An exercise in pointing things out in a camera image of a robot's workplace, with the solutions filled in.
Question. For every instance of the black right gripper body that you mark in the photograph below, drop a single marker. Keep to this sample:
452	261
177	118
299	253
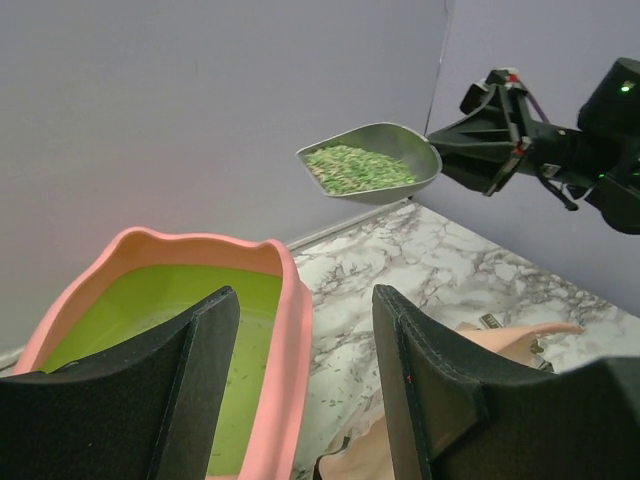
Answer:
520	99

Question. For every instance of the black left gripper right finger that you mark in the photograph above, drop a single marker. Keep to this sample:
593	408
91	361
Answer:
455	410

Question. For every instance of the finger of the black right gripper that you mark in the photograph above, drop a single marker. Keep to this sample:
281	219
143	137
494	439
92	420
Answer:
476	168
488	123

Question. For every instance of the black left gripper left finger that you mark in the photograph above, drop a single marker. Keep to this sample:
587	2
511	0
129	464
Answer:
146	408

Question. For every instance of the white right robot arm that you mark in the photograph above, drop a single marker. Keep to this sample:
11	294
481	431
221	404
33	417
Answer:
598	161

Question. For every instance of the pink green litter box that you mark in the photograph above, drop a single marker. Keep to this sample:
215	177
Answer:
144	277

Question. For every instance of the green litter pellets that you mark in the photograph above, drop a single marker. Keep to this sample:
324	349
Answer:
343	169

